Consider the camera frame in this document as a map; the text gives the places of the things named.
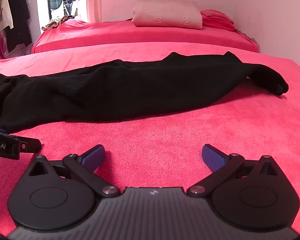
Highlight white washing machine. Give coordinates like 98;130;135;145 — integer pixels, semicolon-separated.
49;0;65;20

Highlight cream hanging garment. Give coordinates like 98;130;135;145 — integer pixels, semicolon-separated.
0;0;14;32

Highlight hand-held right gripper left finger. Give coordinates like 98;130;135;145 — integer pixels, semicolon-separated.
21;144;121;197

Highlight glass door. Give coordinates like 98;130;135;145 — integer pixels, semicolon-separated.
47;0;88;22

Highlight bed with red sheet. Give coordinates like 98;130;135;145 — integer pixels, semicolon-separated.
31;19;260;54

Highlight pink curtain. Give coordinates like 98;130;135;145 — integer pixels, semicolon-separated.
86;0;102;23

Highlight black hanging garment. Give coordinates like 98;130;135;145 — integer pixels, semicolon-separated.
5;0;32;53

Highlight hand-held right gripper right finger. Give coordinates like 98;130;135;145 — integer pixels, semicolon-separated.
186;144;282;197

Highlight beige crumpled garment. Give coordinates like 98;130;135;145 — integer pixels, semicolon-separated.
41;15;75;31

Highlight red fleece blanket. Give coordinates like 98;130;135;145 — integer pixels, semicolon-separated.
0;42;300;237

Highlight black pants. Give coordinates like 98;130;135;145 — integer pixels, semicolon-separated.
0;52;289;133

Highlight pale pink embossed pillow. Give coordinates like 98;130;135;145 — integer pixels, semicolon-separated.
132;0;203;30

